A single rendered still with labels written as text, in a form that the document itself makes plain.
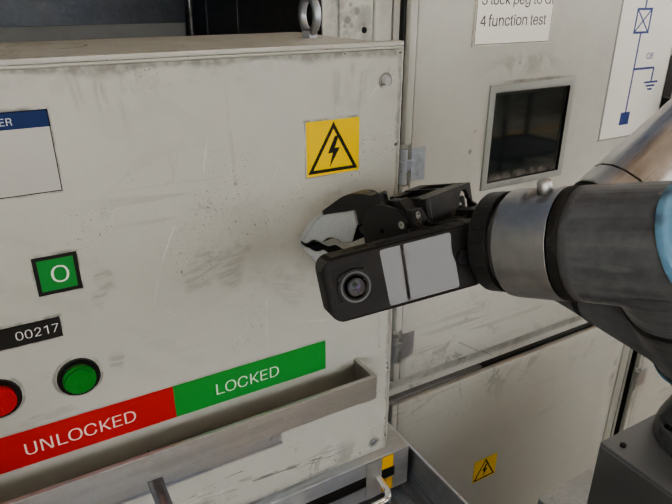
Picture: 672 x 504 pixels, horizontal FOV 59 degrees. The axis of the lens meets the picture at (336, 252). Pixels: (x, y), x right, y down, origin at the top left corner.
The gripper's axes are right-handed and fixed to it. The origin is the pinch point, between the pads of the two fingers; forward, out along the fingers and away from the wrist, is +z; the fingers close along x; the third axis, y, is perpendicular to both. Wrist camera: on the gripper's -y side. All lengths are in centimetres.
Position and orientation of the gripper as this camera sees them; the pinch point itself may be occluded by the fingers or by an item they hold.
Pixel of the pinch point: (304, 243)
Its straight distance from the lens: 55.2
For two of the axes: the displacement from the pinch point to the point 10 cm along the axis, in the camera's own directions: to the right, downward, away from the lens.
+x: -1.9, -9.6, -2.2
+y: 7.0, -2.9, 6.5
